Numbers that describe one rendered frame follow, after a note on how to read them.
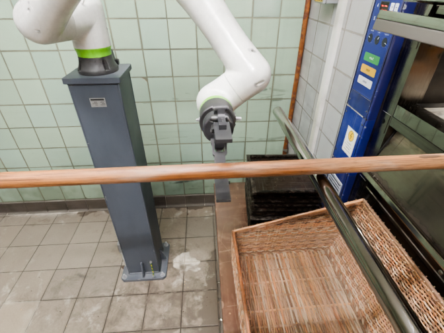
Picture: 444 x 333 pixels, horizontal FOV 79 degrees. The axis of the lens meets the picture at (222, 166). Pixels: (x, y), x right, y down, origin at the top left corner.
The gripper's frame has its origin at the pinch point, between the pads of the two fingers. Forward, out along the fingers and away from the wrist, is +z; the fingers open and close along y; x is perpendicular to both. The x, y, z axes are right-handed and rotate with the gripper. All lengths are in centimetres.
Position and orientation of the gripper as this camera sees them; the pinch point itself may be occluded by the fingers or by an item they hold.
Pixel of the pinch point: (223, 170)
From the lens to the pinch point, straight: 50.7
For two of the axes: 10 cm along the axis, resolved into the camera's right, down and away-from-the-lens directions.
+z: 0.7, 5.6, -8.2
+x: -10.0, 0.4, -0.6
